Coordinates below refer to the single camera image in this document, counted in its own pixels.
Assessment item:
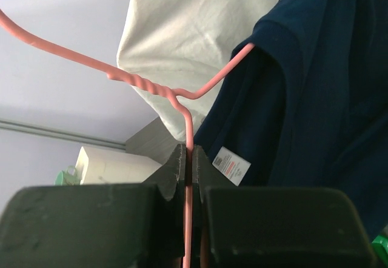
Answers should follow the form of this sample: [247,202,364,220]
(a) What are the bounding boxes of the green plastic tray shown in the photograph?
[372,227,387,267]

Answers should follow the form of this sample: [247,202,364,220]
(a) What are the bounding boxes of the navy blue t-shirt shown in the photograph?
[194,0,387,238]

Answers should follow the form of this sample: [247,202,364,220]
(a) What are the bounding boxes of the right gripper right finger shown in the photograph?
[192,146,378,267]

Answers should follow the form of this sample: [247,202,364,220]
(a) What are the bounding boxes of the pink hanger of navy shirt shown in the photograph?
[1,12,254,268]

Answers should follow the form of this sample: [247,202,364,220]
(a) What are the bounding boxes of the white square bin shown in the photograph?
[75,146,161,184]

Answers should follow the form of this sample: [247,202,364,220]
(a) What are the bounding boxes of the white t-shirt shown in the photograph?
[116,0,301,140]

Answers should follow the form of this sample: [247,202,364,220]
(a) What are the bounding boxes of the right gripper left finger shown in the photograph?
[1,144,186,267]

